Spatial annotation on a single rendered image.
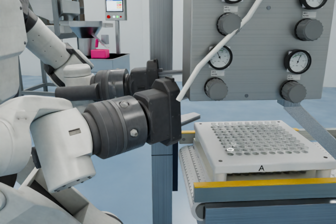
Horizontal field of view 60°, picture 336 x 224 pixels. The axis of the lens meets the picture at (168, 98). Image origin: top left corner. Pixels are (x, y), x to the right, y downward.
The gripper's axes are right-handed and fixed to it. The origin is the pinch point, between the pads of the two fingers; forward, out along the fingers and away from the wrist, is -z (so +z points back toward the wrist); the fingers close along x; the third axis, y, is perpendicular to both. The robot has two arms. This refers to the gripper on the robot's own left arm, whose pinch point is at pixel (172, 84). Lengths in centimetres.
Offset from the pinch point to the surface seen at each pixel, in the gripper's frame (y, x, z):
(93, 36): -253, -13, 104
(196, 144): -2.0, 16.6, -5.0
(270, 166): 16.0, 14.3, -19.1
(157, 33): -7.0, -12.1, 3.5
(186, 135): -7.2, 16.0, -2.4
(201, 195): 19.7, 17.9, -5.5
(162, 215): -8.5, 41.6, 6.6
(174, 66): -491, 54, 32
